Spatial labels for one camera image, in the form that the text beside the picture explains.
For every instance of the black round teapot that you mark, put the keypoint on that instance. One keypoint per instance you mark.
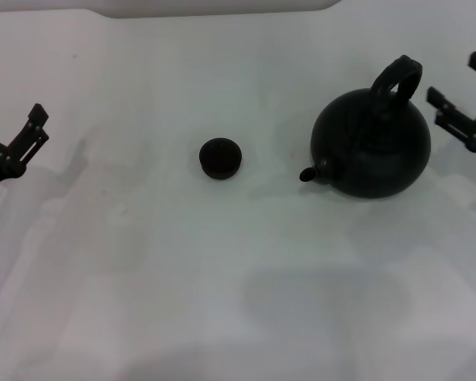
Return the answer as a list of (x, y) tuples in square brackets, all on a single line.
[(377, 158)]

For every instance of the small black teacup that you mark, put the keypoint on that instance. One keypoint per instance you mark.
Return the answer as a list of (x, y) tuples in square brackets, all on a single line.
[(220, 158)]

